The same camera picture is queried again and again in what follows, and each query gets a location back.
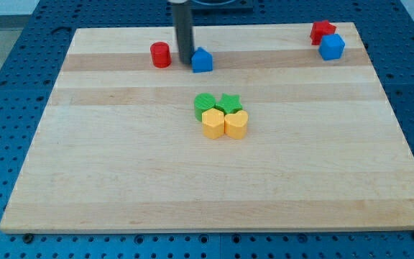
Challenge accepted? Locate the red star block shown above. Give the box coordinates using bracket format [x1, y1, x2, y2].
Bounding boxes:
[310, 20, 336, 45]

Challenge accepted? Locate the wooden board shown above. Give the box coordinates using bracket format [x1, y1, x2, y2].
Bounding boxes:
[0, 22, 414, 234]

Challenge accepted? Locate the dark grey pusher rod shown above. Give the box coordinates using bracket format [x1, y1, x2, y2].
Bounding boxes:
[168, 0, 194, 65]

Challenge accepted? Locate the blue triangle block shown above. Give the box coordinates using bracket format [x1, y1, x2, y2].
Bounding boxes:
[191, 47, 213, 73]

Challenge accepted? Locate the green cylinder block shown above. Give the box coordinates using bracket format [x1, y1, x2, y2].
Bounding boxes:
[193, 93, 216, 122]

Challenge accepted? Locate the green star block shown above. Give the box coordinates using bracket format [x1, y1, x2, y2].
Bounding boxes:
[215, 94, 243, 114]

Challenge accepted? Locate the yellow heart block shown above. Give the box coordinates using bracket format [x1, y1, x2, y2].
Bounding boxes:
[224, 110, 249, 140]

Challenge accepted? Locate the yellow hexagon block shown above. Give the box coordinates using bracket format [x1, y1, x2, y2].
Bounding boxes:
[202, 108, 224, 140]

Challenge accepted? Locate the blue cube block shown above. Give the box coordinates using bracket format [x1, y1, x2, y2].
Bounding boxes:
[318, 34, 345, 60]

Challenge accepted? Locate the red cylinder block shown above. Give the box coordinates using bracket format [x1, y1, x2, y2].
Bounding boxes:
[150, 42, 172, 68]

